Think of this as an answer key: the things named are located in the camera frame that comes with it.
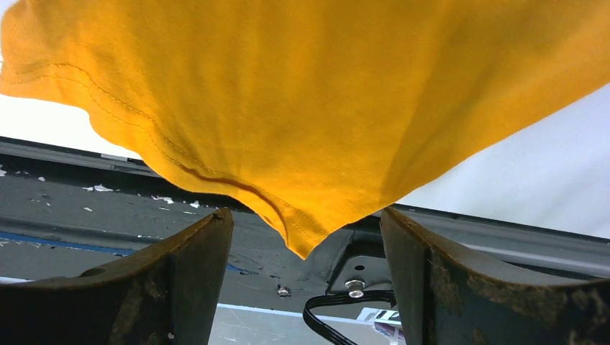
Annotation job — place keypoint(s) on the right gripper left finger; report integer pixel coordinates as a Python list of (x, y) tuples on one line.
[(166, 293)]

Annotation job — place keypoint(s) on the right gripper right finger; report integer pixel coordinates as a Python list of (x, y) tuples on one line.
[(447, 293)]

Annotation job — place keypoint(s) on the yellow t-shirt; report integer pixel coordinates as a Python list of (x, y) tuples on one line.
[(314, 114)]

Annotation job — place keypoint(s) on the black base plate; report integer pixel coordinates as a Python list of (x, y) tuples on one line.
[(99, 202)]

